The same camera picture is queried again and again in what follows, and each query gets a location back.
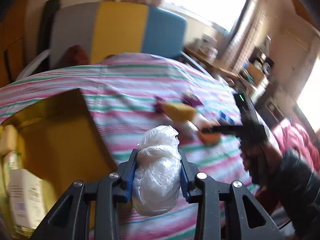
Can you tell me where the wooden side table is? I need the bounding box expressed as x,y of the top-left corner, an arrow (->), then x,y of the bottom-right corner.
182,47 -> 240,80

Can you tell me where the white foam board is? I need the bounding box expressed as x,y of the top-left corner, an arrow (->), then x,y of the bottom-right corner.
16,49 -> 52,80

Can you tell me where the red cloth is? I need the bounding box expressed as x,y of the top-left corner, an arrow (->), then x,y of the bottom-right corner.
271,117 -> 320,170

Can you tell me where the grey yellow blue sofa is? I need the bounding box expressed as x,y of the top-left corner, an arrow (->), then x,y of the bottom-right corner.
49,1 -> 188,68

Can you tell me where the gold metal tray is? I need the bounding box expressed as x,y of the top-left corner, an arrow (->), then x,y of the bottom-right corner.
0,88 -> 118,240

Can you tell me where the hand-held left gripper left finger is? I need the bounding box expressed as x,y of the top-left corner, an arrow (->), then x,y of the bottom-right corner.
30,149 -> 138,240

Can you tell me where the yellow sponge cake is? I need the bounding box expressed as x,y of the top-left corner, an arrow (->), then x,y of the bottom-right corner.
162,102 -> 198,123
0,125 -> 18,155

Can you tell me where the dark red bag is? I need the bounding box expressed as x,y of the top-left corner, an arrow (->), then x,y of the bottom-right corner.
61,45 -> 89,67

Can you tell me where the blue white packet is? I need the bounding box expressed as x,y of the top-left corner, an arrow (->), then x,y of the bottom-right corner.
219,112 -> 235,125

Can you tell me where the cardboard box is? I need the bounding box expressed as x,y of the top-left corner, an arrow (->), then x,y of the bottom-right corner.
246,62 -> 265,83

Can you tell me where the clear plastic bag bundle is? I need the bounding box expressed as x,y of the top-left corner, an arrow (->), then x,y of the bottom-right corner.
131,125 -> 183,217

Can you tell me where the striped brown curtain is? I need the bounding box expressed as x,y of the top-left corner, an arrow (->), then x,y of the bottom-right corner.
222,0 -> 273,70

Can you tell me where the green snack packet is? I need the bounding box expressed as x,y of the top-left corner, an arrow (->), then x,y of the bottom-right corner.
2,151 -> 19,174

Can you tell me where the window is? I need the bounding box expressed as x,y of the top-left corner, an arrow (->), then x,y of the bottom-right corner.
162,0 -> 250,30

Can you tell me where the striped tablecloth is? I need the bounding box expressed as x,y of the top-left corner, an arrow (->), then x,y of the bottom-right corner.
0,52 -> 265,240

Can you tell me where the person's right forearm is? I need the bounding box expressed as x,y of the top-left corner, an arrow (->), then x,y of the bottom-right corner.
272,147 -> 320,238

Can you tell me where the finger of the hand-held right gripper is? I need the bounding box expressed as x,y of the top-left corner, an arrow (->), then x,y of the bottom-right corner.
201,124 -> 241,137

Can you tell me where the person's right hand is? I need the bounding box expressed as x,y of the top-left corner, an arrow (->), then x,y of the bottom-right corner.
240,140 -> 284,188

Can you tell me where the black rolled mat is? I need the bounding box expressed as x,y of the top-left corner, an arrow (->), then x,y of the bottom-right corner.
37,0 -> 62,55

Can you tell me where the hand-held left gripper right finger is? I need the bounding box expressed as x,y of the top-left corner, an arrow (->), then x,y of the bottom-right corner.
178,150 -> 285,240

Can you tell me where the wooden cabinet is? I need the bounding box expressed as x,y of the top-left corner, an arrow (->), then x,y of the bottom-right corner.
0,0 -> 33,88

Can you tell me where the white carton box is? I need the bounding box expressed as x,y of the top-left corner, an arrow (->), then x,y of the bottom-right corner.
7,169 -> 48,230

